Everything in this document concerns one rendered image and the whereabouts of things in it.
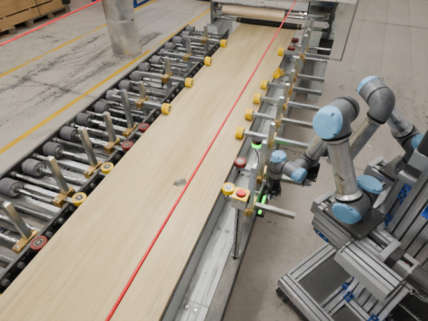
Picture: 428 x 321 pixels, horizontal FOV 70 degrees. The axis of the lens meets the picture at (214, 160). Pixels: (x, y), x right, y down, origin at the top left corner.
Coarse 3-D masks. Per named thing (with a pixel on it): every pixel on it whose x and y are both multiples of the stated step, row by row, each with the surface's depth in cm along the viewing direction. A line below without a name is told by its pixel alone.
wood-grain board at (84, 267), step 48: (240, 48) 340; (192, 96) 265; (144, 144) 217; (192, 144) 217; (240, 144) 217; (96, 192) 183; (144, 192) 183; (192, 192) 183; (96, 240) 159; (144, 240) 159; (192, 240) 159; (48, 288) 140; (96, 288) 140; (144, 288) 140
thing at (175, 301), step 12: (264, 108) 290; (240, 156) 229; (228, 180) 207; (216, 204) 189; (216, 216) 197; (204, 228) 175; (204, 240) 182; (192, 252) 162; (192, 264) 168; (180, 288) 156; (180, 300) 162; (168, 312) 145
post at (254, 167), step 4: (252, 164) 162; (256, 164) 162; (252, 168) 161; (256, 168) 160; (252, 172) 163; (256, 172) 162; (252, 176) 165; (256, 176) 166; (252, 180) 167; (256, 180) 170; (248, 184) 170; (252, 184) 169; (248, 188) 172; (252, 188) 171; (252, 192) 173; (252, 196) 175; (252, 200) 177; (248, 204) 181; (252, 204) 181
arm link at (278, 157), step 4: (276, 152) 155; (280, 152) 155; (284, 152) 156; (272, 156) 155; (276, 156) 153; (280, 156) 153; (284, 156) 153; (272, 160) 156; (276, 160) 153; (280, 160) 153; (284, 160) 154; (272, 164) 157; (276, 164) 155; (280, 164) 154; (272, 168) 158; (276, 168) 156; (280, 168) 154; (272, 172) 160; (276, 172) 158; (280, 172) 159
